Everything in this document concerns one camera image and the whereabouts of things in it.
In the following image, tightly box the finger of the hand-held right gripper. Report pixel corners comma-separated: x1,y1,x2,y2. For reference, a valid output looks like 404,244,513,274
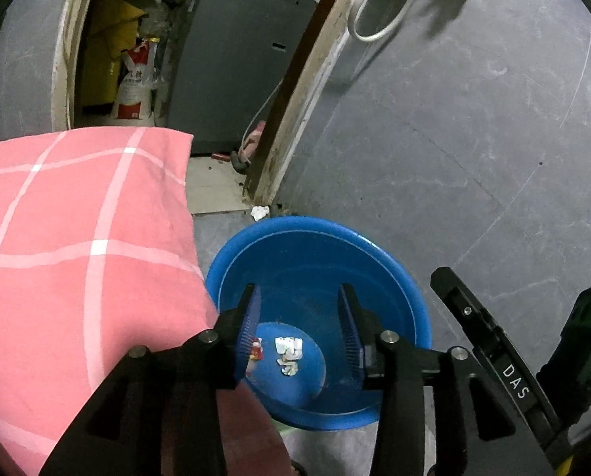
430,267,574,457

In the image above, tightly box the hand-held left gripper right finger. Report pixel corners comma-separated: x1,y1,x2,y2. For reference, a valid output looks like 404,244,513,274
337,282,556,476

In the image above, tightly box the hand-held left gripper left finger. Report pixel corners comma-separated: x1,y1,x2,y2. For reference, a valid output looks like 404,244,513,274
40,282,264,476

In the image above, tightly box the white paper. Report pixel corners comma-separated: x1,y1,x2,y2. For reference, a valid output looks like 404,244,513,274
274,337,303,376

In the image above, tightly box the blue plastic bucket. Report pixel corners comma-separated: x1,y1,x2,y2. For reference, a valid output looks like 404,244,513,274
205,215,432,431

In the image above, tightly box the pink checked cloth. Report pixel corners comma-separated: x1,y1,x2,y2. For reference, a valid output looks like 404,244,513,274
0,126,296,476

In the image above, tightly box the white sack with red label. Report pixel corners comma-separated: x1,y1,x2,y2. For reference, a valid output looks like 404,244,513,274
111,40,160,127

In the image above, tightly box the yellow bag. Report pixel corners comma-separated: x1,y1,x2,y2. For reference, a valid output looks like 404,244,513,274
81,0,145,115

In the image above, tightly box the wooden door frame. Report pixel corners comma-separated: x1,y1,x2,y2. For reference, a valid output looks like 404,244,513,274
52,0,375,204

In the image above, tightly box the white hose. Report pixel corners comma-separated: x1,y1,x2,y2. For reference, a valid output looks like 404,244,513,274
347,0,431,43

